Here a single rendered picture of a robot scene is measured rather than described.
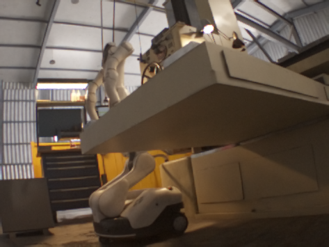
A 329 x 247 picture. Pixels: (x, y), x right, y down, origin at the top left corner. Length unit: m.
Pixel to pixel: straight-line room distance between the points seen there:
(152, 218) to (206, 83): 1.24
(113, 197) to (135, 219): 0.23
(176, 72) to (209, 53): 0.12
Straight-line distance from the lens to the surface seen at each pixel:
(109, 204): 1.73
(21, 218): 2.51
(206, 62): 0.58
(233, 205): 2.12
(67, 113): 4.06
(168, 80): 0.68
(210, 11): 3.31
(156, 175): 5.26
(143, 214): 1.66
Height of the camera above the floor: 0.42
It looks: 11 degrees up
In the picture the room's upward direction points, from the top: 9 degrees counter-clockwise
